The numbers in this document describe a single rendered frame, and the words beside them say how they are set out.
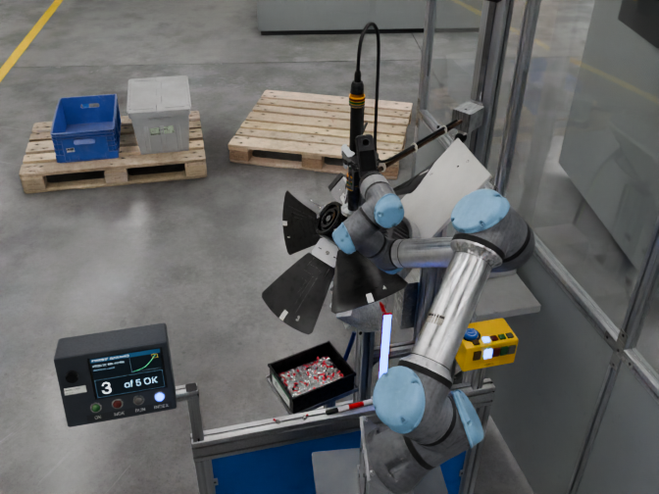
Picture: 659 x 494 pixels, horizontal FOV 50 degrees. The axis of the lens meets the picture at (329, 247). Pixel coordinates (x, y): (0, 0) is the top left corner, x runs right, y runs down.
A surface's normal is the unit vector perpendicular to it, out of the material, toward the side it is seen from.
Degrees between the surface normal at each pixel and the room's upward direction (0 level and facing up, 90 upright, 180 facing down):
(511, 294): 0
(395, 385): 49
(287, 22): 90
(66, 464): 0
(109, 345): 15
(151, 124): 95
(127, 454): 0
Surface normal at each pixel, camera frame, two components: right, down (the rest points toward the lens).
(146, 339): -0.05, -0.94
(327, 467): 0.01, -0.82
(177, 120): 0.20, 0.64
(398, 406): -0.68, -0.36
